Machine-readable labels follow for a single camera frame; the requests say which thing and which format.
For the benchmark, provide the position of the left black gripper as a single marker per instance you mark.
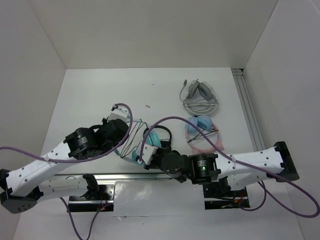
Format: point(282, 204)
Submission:
point(105, 121)

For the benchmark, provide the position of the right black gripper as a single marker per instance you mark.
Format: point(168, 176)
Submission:
point(151, 165)

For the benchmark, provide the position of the teal cat-ear headphones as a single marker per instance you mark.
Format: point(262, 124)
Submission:
point(131, 150)

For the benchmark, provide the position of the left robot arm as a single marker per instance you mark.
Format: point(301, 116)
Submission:
point(23, 188)

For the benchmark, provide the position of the black headphones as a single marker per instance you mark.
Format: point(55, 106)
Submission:
point(160, 137)

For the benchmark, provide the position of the pink blue cat-ear headphones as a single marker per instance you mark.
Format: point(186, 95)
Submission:
point(208, 128)

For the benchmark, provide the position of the grey white headphones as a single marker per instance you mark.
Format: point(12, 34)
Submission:
point(198, 98)

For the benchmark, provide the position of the aluminium front rail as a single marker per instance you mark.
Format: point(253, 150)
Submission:
point(132, 177)

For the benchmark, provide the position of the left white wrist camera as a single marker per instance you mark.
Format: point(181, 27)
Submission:
point(118, 113)

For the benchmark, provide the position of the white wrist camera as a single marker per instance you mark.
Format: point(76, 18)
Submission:
point(145, 154)
point(118, 113)

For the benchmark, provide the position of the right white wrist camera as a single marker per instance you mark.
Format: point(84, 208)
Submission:
point(145, 154)

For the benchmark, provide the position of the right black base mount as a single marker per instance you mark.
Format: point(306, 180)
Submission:
point(219, 196)

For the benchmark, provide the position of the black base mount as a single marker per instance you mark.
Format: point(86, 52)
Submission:
point(103, 200)
point(219, 196)

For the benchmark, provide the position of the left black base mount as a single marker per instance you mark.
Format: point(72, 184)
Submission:
point(103, 200)

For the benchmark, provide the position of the aluminium side rail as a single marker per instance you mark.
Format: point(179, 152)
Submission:
point(248, 110)

